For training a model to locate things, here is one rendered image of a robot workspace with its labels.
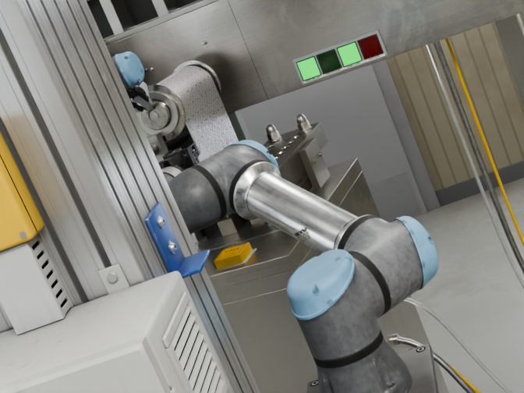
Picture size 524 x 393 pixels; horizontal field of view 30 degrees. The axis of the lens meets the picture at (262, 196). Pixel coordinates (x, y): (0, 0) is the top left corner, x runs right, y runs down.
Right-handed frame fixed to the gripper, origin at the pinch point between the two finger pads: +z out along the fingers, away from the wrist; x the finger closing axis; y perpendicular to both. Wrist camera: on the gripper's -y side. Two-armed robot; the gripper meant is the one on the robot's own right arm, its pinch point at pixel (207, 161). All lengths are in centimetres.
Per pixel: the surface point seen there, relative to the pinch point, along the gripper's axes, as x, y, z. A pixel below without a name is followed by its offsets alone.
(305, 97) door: 56, -32, 231
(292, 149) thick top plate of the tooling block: -18.5, -6.1, 10.5
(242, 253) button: -13.5, -17.1, -28.2
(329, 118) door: 49, -46, 233
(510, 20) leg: -75, 1, 46
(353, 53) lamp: -37.1, 9.4, 29.4
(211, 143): -0.2, 2.7, 5.8
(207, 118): -0.2, 8.9, 9.2
